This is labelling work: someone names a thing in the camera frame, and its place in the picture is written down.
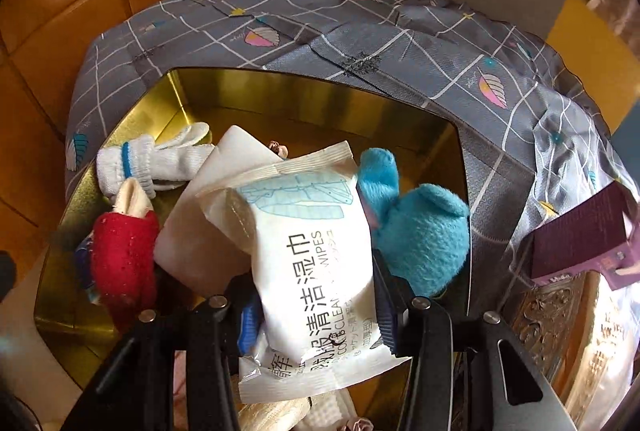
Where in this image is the beige mesh cloth roll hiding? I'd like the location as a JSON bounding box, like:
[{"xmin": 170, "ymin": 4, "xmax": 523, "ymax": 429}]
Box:
[{"xmin": 238, "ymin": 397, "xmax": 311, "ymax": 431}]

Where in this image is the white cleaning wipes pack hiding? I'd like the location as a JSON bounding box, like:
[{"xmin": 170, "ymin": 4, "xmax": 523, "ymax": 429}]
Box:
[{"xmin": 196, "ymin": 142, "xmax": 401, "ymax": 404}]

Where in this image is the red sock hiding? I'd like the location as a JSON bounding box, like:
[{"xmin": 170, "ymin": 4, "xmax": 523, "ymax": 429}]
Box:
[{"xmin": 89, "ymin": 176, "xmax": 162, "ymax": 327}]

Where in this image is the white knitted cloth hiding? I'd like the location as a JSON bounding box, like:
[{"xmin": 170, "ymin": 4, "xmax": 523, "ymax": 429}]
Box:
[{"xmin": 295, "ymin": 389, "xmax": 357, "ymax": 431}]

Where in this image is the blue tissue pack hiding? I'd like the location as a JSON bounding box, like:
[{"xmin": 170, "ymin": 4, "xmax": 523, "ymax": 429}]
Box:
[{"xmin": 74, "ymin": 233, "xmax": 101, "ymax": 305}]

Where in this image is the blue plush toy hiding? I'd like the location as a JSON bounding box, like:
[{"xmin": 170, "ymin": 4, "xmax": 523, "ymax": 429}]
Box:
[{"xmin": 357, "ymin": 148, "xmax": 471, "ymax": 298}]

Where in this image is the pink towel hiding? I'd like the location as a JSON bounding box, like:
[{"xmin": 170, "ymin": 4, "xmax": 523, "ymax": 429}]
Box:
[{"xmin": 154, "ymin": 125, "xmax": 279, "ymax": 298}]

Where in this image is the pink satin scrunchie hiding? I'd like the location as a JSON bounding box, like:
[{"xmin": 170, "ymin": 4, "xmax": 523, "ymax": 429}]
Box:
[{"xmin": 338, "ymin": 417, "xmax": 374, "ymax": 431}]

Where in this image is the gold metal tray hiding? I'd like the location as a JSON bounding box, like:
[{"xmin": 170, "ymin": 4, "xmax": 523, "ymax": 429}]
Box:
[{"xmin": 34, "ymin": 67, "xmax": 469, "ymax": 421}]

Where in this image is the white blue sock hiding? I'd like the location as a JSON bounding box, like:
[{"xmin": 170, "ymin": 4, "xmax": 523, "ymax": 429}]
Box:
[{"xmin": 96, "ymin": 122, "xmax": 215, "ymax": 199}]

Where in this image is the gold ornate tissue box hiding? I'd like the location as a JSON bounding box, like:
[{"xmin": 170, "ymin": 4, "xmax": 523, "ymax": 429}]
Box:
[{"xmin": 502, "ymin": 272, "xmax": 639, "ymax": 430}]

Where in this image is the purple cardboard box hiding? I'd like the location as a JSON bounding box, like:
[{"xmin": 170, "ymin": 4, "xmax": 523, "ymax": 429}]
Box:
[{"xmin": 530, "ymin": 182, "xmax": 639, "ymax": 290}]

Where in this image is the multicolour headboard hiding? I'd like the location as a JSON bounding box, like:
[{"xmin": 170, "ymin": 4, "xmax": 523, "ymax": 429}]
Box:
[{"xmin": 444, "ymin": 0, "xmax": 640, "ymax": 172}]

